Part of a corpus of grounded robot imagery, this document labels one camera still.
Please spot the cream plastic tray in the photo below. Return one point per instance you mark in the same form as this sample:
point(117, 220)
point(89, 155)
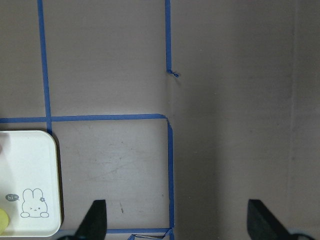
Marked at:
point(29, 184)

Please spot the yellow cup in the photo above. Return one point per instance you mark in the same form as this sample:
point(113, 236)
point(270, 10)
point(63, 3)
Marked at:
point(4, 220)

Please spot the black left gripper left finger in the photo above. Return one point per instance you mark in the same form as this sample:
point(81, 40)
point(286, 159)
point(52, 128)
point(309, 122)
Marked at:
point(94, 224)

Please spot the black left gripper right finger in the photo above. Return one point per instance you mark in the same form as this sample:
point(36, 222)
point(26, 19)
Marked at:
point(263, 225)

